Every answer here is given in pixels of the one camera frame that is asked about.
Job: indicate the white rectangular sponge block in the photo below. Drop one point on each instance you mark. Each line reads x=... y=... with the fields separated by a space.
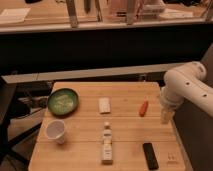
x=104 y=105

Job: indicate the white paper cup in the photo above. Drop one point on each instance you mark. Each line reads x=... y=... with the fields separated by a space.
x=55 y=131

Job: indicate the green ceramic bowl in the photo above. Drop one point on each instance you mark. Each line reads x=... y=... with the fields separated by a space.
x=62 y=102

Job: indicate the black office chair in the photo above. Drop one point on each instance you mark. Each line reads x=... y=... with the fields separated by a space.
x=7 y=95

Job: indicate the small white bottle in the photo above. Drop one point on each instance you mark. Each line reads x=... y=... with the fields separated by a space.
x=107 y=133

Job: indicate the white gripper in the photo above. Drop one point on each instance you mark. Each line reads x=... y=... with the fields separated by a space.
x=166 y=115

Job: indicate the white paper sheet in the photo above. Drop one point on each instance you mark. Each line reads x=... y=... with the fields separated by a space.
x=16 y=15

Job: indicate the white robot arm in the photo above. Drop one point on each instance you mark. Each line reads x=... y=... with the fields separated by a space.
x=185 y=82

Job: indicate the black remote control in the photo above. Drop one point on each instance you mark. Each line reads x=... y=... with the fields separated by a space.
x=150 y=156

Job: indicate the orange pepper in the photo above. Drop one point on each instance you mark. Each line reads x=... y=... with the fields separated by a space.
x=143 y=108

